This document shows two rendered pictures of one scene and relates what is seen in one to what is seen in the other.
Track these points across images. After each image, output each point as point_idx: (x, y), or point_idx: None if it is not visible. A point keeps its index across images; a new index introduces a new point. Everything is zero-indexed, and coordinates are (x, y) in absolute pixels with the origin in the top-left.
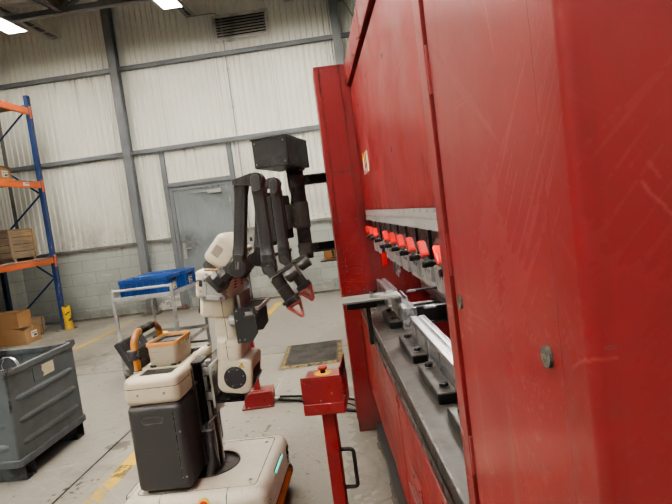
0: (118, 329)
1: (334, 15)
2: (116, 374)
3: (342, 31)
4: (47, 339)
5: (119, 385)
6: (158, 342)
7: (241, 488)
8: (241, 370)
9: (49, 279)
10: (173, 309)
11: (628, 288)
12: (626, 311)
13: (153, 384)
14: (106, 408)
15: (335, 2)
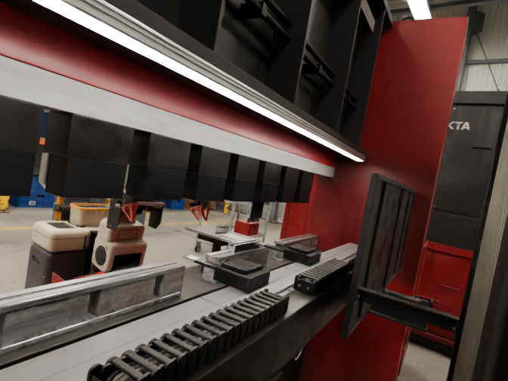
0: (201, 213)
1: (465, 45)
2: (202, 243)
3: (469, 59)
4: (209, 213)
5: (193, 249)
6: (85, 206)
7: None
8: (104, 251)
9: None
10: (231, 213)
11: None
12: None
13: (42, 231)
14: (167, 257)
15: (469, 35)
